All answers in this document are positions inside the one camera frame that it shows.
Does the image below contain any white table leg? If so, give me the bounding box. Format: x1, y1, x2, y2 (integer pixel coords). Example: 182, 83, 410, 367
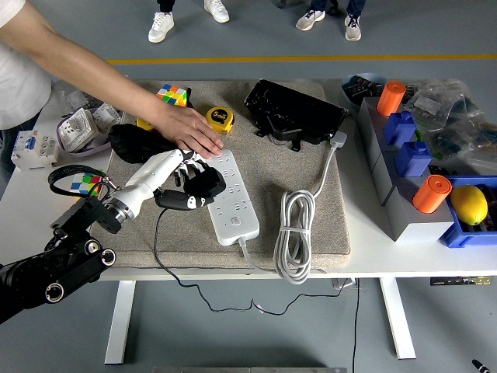
104, 279, 137, 365
378, 277, 417, 361

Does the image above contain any blue storage bin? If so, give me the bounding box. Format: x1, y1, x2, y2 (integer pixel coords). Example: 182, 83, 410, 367
438, 175, 497, 249

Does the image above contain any blue plastic block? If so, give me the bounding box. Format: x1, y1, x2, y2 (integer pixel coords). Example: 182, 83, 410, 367
394, 141, 433, 179
383, 110, 418, 148

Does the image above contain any orange cylinder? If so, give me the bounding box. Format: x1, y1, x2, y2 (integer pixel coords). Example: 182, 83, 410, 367
377, 80, 408, 117
412, 174, 454, 214

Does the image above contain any colourful puzzle cube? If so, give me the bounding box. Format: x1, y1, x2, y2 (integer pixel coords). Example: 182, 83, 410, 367
156, 83, 189, 108
70, 173, 108, 197

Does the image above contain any clear bag with white connector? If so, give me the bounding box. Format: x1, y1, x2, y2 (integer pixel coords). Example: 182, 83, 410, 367
403, 78, 486, 132

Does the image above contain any black circuit board pile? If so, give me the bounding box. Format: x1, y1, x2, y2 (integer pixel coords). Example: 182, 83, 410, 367
345, 75, 385, 100

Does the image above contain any clear bag of dark parts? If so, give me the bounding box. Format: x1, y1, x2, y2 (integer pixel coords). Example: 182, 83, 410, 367
422, 116, 497, 179

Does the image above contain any yellow tape measure black label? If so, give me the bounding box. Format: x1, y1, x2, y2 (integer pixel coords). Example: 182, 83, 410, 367
204, 106, 236, 136

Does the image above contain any grey box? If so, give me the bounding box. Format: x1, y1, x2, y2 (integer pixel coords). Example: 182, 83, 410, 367
356, 96, 419, 170
382, 174, 455, 242
367, 149, 432, 205

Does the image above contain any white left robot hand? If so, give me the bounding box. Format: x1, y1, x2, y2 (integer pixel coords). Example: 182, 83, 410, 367
112, 148, 218, 213

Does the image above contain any black hanging cable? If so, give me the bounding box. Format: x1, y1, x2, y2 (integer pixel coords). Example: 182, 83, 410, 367
351, 277, 361, 373

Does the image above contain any large white socket module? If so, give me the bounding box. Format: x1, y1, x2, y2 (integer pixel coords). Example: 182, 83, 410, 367
57, 107, 103, 152

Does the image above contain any white power strip cable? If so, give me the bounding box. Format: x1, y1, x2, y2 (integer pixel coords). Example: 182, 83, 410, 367
237, 131, 349, 286

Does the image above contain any yellow lemon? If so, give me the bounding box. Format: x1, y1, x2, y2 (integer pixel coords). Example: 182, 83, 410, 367
450, 185, 488, 226

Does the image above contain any person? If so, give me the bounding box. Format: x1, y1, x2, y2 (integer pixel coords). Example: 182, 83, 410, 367
0, 0, 54, 131

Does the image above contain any white circuit breaker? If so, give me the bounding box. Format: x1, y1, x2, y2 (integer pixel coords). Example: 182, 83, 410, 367
10, 130, 61, 171

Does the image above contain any light blue bowl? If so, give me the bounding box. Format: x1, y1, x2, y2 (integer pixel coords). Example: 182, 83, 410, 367
340, 72, 389, 112

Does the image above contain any small white socket module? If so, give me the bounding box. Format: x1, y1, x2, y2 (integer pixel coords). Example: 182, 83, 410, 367
92, 101, 123, 131

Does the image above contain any black table control panel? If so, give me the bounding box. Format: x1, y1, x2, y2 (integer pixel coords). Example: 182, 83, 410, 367
429, 276, 493, 288

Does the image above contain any thin black adapter cord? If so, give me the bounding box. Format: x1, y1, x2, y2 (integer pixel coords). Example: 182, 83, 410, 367
153, 207, 350, 315

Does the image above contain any person's leg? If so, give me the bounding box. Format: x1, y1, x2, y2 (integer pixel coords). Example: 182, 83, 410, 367
295, 0, 327, 31
344, 0, 367, 42
148, 0, 175, 43
204, 0, 230, 23

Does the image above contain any grey-brown mat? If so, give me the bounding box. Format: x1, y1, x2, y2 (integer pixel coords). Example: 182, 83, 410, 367
84, 79, 353, 270

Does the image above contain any white power strip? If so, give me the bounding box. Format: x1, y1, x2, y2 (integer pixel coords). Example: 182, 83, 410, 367
201, 149, 261, 246

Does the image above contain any small black bracket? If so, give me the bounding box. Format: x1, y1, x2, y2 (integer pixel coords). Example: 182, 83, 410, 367
254, 116, 304, 152

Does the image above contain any person's left hand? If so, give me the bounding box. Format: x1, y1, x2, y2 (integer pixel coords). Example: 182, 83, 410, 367
149, 103, 225, 161

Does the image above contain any black folded umbrella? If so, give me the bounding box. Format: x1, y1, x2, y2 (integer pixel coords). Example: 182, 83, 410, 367
107, 123, 182, 164

